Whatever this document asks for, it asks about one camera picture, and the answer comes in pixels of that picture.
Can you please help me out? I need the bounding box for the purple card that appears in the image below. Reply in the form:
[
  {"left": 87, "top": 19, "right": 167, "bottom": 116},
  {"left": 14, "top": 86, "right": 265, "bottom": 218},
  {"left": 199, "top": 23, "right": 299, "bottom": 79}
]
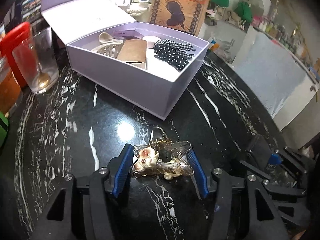
[{"left": 112, "top": 30, "right": 136, "bottom": 38}]

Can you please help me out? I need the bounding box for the gold pearl hair clip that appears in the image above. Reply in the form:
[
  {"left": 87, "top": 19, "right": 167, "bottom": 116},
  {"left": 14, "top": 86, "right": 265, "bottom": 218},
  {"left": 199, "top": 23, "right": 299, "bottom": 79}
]
[{"left": 130, "top": 126, "right": 194, "bottom": 180}]

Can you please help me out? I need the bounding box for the black printed box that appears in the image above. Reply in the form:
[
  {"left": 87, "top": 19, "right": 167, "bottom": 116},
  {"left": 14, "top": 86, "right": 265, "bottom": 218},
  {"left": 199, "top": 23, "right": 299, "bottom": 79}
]
[{"left": 21, "top": 0, "right": 42, "bottom": 24}]

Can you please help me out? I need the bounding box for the beige hair claw clip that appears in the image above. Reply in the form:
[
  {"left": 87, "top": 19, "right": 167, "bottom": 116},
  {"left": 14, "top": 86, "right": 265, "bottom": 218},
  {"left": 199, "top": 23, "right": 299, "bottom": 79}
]
[{"left": 91, "top": 32, "right": 124, "bottom": 58}]

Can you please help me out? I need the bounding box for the gold rectangular case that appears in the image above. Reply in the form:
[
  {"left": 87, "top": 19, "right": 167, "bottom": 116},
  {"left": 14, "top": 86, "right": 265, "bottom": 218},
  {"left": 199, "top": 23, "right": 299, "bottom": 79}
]
[{"left": 117, "top": 40, "right": 147, "bottom": 63}]

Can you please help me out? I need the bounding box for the pink round compact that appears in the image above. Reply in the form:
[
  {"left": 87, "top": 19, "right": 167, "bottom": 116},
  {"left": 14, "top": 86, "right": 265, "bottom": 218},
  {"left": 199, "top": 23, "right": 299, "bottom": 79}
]
[{"left": 142, "top": 35, "right": 161, "bottom": 49}]

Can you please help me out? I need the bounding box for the clear drinking glass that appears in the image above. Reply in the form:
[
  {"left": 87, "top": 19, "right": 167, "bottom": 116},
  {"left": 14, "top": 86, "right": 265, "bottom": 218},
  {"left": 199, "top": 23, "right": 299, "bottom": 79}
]
[{"left": 12, "top": 27, "right": 59, "bottom": 94}]

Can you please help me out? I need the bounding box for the black white polka-dot scrunchie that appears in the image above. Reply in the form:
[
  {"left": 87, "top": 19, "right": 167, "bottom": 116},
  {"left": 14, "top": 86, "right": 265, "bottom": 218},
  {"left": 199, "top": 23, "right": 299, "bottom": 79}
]
[{"left": 153, "top": 47, "right": 189, "bottom": 71}]

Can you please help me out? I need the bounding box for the lavender open gift box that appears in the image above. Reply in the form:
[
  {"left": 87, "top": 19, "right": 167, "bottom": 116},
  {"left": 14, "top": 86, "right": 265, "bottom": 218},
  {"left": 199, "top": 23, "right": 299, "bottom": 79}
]
[{"left": 41, "top": 0, "right": 208, "bottom": 119}]

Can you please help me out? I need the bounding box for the brown paper takeaway bag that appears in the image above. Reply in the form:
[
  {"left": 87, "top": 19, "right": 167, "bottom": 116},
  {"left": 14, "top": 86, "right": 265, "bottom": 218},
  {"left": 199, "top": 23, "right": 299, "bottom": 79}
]
[{"left": 149, "top": 0, "right": 210, "bottom": 36}]

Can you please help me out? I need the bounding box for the red plastic container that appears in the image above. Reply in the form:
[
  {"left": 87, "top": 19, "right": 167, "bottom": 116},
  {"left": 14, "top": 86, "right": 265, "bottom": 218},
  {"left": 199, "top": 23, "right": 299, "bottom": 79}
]
[{"left": 0, "top": 22, "right": 31, "bottom": 88}]

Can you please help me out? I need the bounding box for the dark gingham scrunchie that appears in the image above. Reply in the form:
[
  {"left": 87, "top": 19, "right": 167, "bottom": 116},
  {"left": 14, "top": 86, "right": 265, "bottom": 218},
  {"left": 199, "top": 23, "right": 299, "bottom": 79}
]
[{"left": 153, "top": 39, "right": 195, "bottom": 59}]

